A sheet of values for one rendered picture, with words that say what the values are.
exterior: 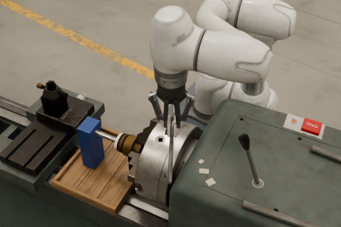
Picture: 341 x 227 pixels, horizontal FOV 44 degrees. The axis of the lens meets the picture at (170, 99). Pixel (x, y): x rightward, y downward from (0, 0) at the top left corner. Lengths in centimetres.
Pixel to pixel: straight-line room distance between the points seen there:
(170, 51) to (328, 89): 293
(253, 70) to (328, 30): 367
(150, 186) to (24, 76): 250
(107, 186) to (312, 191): 82
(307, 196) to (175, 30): 68
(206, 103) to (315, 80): 197
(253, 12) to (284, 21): 11
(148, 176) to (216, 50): 64
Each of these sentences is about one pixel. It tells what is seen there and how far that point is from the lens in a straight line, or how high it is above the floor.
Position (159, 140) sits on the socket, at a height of 122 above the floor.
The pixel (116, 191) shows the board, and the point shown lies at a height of 89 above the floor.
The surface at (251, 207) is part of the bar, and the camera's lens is 125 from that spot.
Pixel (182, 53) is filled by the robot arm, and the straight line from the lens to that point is 96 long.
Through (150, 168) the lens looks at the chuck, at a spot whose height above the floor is 117.
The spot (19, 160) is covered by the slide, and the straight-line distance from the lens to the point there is 180.
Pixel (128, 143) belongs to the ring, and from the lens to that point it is 158.
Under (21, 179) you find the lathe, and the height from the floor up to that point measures 92.
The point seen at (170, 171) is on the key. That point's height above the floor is 140.
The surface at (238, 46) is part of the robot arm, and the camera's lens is 94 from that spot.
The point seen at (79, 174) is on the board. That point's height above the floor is 88.
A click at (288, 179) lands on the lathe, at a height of 126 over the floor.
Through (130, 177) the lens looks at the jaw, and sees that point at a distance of 152.
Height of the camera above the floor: 230
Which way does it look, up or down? 42 degrees down
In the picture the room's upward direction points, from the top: 2 degrees clockwise
